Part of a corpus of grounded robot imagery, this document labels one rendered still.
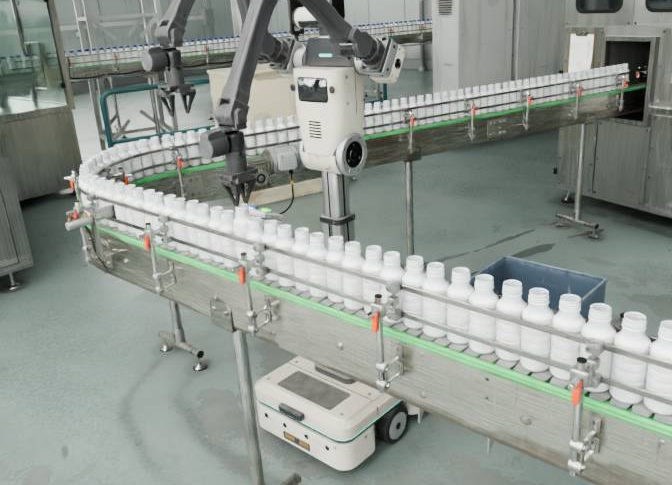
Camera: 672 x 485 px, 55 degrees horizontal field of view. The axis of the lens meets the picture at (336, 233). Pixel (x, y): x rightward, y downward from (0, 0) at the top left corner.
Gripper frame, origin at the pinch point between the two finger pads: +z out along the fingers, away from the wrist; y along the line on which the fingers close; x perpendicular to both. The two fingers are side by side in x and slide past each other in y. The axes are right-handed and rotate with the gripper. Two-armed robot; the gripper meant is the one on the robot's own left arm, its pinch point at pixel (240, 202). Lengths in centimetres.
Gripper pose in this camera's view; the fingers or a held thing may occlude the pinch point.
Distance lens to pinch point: 183.9
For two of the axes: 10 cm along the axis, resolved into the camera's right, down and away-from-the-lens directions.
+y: 6.6, -2.9, 6.9
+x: -7.5, -1.8, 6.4
